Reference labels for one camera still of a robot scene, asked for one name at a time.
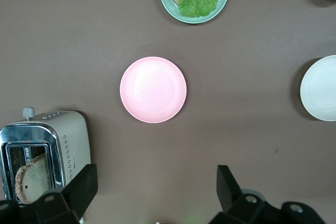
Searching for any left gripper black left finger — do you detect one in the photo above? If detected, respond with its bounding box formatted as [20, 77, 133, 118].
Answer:
[0, 164, 99, 224]

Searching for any beige shallow bowl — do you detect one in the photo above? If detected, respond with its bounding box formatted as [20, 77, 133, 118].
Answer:
[300, 55, 336, 122]

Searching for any pink shallow bowl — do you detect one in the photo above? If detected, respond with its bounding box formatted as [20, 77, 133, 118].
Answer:
[120, 56, 187, 124]

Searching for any round brown bread slice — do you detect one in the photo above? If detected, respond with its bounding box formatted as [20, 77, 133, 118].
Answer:
[15, 153, 50, 205]

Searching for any beige chrome toaster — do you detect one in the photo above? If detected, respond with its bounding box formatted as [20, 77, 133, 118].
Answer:
[0, 106, 92, 205]

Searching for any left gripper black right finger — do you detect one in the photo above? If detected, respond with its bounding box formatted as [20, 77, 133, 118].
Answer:
[208, 165, 325, 224]

